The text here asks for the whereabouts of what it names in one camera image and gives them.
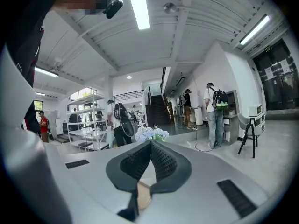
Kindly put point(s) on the white cylinder pedestal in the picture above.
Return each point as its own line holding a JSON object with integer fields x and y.
{"x": 197, "y": 115}

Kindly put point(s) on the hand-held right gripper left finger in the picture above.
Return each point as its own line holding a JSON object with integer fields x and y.
{"x": 93, "y": 176}

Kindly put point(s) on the black double door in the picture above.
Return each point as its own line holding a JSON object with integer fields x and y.
{"x": 278, "y": 83}

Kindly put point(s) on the black backpack white trim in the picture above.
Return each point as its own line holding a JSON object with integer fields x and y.
{"x": 120, "y": 111}

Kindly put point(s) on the white power strip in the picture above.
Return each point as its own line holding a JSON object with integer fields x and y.
{"x": 192, "y": 128}

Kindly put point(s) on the dark wooden staircase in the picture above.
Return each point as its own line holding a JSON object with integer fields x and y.
{"x": 158, "y": 111}

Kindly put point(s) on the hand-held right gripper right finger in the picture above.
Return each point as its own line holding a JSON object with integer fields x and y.
{"x": 198, "y": 171}

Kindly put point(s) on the black head-worn camera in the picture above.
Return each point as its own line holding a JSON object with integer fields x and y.
{"x": 114, "y": 8}

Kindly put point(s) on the person's black shirt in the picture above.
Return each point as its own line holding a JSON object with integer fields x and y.
{"x": 25, "y": 31}

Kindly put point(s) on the grey chair black legs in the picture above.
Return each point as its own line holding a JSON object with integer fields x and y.
{"x": 251, "y": 129}

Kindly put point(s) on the black balcony railing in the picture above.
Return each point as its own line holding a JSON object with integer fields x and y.
{"x": 128, "y": 95}

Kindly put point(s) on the long ceiling light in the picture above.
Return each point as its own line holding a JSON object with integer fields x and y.
{"x": 254, "y": 29}
{"x": 45, "y": 72}
{"x": 40, "y": 94}
{"x": 137, "y": 6}

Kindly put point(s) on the grey cabinet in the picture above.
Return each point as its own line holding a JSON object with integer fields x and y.
{"x": 231, "y": 125}

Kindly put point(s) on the large window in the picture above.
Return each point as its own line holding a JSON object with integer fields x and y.
{"x": 83, "y": 93}

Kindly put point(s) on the white metal shelf rack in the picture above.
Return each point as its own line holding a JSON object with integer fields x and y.
{"x": 85, "y": 99}

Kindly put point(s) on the green exit sign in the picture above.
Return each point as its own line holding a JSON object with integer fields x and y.
{"x": 267, "y": 48}

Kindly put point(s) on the cream microwave oven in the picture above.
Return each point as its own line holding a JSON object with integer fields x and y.
{"x": 255, "y": 110}

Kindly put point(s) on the black backpack green trim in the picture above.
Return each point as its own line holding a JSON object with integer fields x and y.
{"x": 220, "y": 100}

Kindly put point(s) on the blue flower bouquet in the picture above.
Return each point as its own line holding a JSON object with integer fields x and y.
{"x": 149, "y": 133}

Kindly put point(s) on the black oval bag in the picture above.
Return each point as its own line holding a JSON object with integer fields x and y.
{"x": 128, "y": 127}

